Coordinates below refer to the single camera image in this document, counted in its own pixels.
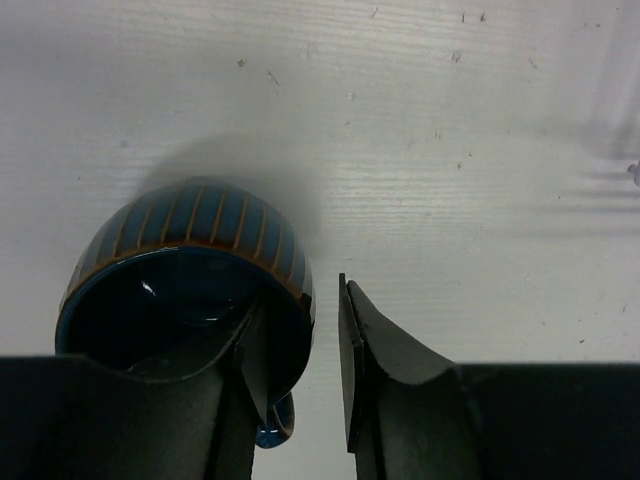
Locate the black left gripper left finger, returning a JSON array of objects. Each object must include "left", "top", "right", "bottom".
[{"left": 1, "top": 298, "right": 268, "bottom": 479}]

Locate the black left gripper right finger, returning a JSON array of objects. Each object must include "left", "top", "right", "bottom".
[{"left": 338, "top": 279, "right": 639, "bottom": 479}]

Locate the dark blue ribbed mug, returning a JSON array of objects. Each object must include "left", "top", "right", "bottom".
[{"left": 54, "top": 177, "right": 315, "bottom": 449}]

